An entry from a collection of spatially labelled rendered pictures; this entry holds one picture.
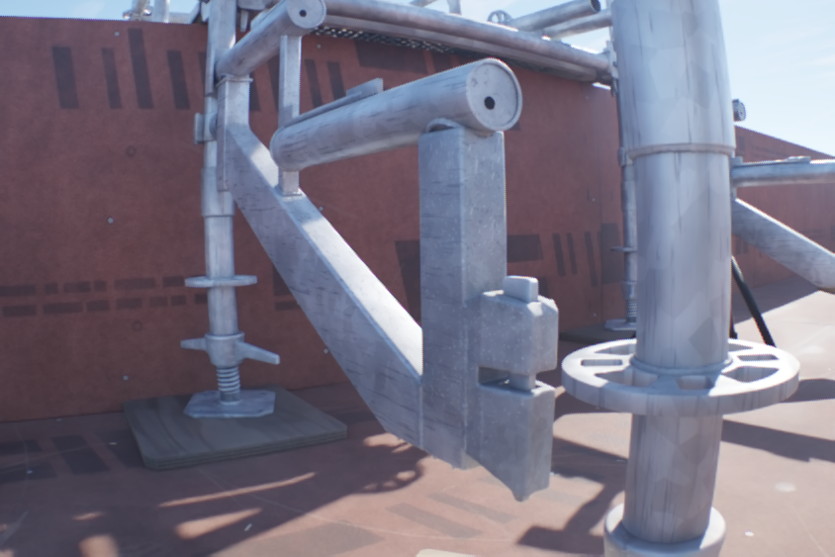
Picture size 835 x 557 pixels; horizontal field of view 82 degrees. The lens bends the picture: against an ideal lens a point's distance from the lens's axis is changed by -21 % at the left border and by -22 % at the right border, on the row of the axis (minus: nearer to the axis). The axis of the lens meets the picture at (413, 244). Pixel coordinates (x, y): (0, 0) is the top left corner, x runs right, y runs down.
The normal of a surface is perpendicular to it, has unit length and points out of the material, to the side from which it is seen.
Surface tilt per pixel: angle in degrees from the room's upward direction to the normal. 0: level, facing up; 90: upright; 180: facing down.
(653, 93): 90
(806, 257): 90
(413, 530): 0
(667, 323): 90
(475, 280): 91
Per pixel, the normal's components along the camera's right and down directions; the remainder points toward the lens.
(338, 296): -0.83, 0.04
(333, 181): 0.55, 0.01
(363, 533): -0.03, -1.00
